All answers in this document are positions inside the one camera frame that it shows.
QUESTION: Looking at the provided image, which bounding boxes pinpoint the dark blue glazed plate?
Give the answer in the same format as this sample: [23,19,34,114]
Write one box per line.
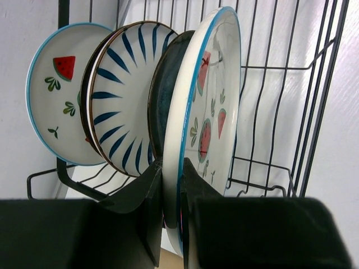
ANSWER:
[147,30,195,158]

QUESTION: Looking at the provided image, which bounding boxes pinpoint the white plate blue stripes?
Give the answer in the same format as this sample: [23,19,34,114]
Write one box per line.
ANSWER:
[81,21,178,177]

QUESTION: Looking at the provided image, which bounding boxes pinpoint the large watermelon plate blue rim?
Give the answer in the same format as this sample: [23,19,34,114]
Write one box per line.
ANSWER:
[162,6,241,255]

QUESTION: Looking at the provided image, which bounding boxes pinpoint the black wire dish rack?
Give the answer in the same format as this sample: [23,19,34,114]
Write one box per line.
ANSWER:
[26,0,351,201]

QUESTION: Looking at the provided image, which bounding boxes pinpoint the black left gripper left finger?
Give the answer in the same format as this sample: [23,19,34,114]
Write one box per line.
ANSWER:
[1,161,162,268]

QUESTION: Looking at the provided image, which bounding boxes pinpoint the small watermelon plate blue rim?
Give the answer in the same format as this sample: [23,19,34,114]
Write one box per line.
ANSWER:
[26,22,112,166]

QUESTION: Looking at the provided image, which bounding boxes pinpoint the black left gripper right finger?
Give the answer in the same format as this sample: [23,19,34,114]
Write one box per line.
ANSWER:
[181,159,352,268]

